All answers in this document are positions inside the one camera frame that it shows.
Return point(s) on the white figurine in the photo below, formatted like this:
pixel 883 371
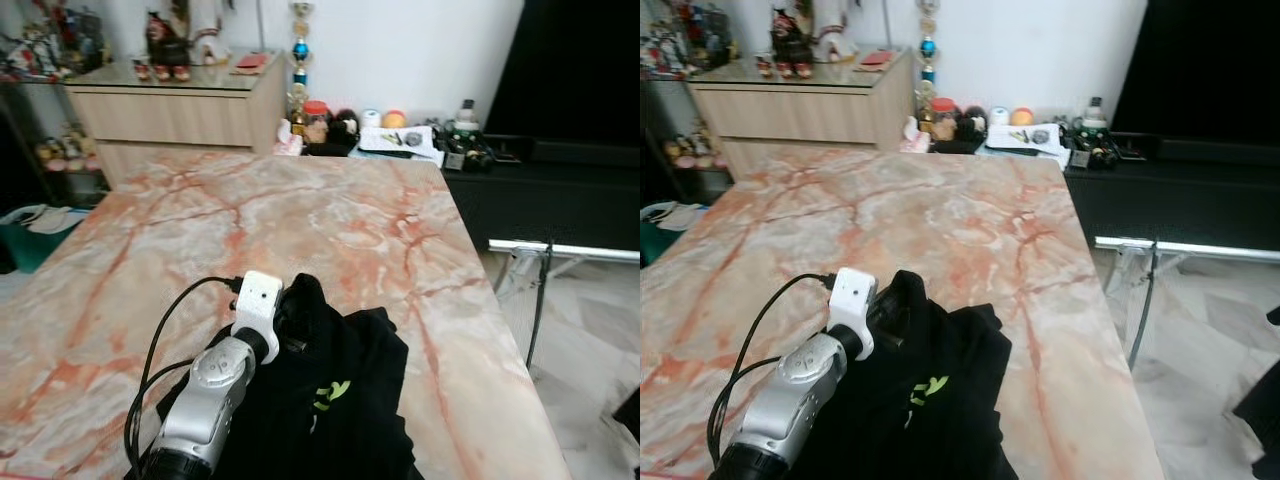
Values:
pixel 212 30
pixel 838 28

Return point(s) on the black shirt with lime logo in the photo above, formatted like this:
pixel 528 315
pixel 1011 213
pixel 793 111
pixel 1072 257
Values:
pixel 350 420
pixel 950 420

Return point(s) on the blue and gold trophy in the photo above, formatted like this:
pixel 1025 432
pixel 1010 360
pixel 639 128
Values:
pixel 928 47
pixel 300 50

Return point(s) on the black display shelf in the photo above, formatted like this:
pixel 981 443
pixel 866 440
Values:
pixel 655 130
pixel 20 130

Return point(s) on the light wooden sideboard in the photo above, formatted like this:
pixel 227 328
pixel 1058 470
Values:
pixel 800 115
pixel 170 120

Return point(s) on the pink marble folding table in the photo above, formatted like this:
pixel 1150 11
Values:
pixel 900 220
pixel 300 220

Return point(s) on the black flat television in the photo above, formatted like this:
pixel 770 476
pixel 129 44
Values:
pixel 580 70
pixel 1200 70

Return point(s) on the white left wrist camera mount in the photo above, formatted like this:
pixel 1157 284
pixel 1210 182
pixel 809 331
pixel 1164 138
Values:
pixel 852 298
pixel 258 300

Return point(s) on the small red plate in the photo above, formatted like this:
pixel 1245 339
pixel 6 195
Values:
pixel 250 63
pixel 876 61

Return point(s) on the black and white plush toy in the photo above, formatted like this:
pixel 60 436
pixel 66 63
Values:
pixel 981 122
pixel 352 125

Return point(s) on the black tabletop gadget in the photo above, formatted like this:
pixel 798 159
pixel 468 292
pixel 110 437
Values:
pixel 470 150
pixel 1095 148

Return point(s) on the pink tissue pack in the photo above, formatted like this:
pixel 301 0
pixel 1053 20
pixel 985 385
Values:
pixel 915 140
pixel 288 145

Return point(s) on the dark red warrior figurine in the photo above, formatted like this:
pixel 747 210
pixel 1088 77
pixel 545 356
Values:
pixel 795 42
pixel 170 45

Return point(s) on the teal plastic basket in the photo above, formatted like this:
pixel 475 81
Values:
pixel 665 245
pixel 40 252

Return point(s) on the white paper stack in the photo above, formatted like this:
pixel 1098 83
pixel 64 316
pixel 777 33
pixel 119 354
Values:
pixel 1015 148
pixel 395 150

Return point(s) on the clear bottle green label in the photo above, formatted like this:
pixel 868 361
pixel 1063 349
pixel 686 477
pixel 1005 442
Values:
pixel 466 118
pixel 1094 115

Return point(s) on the black soundbar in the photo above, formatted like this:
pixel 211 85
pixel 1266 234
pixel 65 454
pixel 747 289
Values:
pixel 1220 150
pixel 590 152

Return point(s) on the red-lidded jar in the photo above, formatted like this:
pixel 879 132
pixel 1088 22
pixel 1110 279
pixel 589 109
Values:
pixel 316 108
pixel 943 106

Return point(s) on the grey computer mouse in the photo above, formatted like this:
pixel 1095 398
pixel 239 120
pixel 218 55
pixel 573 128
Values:
pixel 413 138
pixel 1040 135

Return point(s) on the silver metal clothes rack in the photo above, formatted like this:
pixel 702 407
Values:
pixel 580 251
pixel 1200 248

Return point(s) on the black round plush toy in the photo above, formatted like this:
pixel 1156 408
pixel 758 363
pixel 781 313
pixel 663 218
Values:
pixel 338 125
pixel 966 122

